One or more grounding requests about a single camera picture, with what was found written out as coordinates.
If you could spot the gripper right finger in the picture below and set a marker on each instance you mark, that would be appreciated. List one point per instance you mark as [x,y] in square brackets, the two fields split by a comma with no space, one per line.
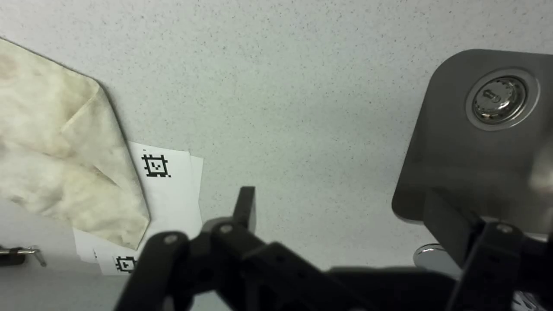
[492,259]

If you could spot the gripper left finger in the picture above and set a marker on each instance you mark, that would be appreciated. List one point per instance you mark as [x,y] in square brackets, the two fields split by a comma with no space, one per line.
[242,259]

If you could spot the white paper sheet with marker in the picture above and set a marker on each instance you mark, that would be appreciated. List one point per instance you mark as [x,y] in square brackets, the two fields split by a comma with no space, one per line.
[116,262]
[173,194]

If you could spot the stainless steel sink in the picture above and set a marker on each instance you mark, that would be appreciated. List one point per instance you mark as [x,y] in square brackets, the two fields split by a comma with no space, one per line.
[453,164]

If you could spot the round metal sink drain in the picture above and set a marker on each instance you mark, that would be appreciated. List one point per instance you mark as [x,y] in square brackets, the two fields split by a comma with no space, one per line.
[499,100]

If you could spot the beige stained cloth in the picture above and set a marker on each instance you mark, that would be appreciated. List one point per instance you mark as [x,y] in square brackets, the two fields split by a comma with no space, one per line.
[56,151]

